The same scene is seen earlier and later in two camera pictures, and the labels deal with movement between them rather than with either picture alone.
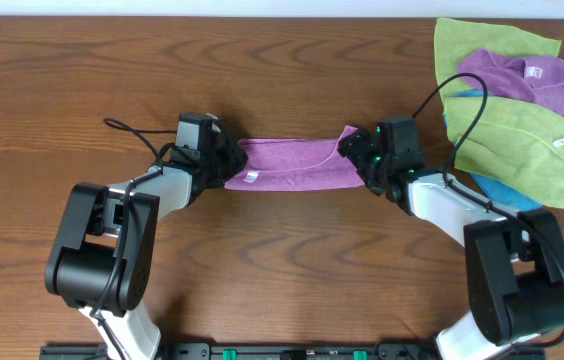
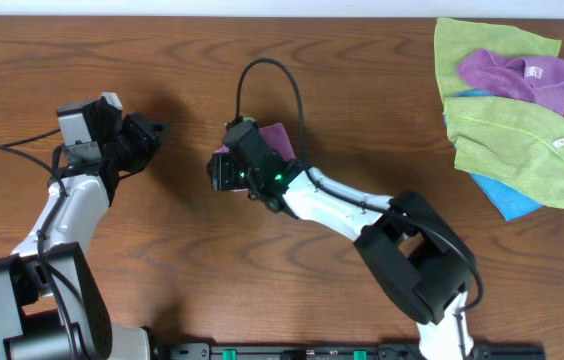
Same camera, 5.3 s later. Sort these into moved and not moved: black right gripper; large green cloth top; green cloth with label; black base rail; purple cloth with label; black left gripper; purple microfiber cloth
Moved: black left gripper; black right gripper; purple microfiber cloth
Not moved: black base rail; large green cloth top; purple cloth with label; green cloth with label
